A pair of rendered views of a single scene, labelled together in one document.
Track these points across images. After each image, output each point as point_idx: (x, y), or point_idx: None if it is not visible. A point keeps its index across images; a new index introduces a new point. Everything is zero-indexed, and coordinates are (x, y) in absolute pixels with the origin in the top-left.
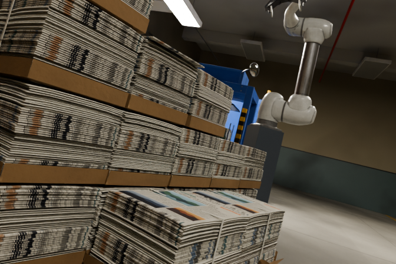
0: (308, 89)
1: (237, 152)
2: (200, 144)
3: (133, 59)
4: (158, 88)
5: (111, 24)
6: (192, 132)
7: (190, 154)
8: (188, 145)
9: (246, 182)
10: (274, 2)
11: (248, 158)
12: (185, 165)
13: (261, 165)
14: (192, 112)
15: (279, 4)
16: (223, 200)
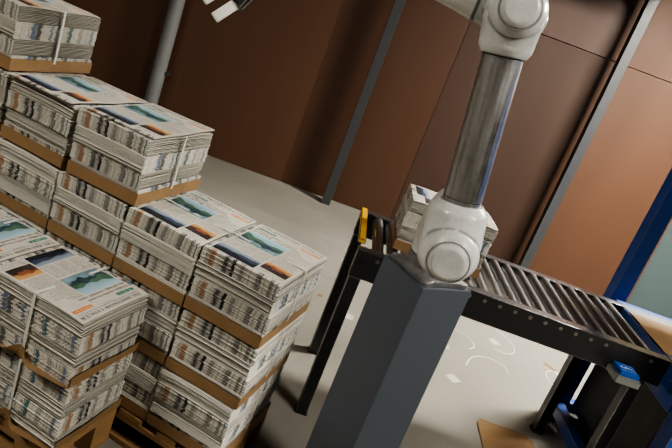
0: (456, 183)
1: (171, 243)
2: (88, 199)
3: (2, 93)
4: (28, 122)
5: None
6: (74, 180)
7: (69, 205)
8: (67, 193)
9: (206, 311)
10: None
11: (213, 269)
12: (68, 216)
13: (262, 305)
14: (70, 156)
15: None
16: (45, 262)
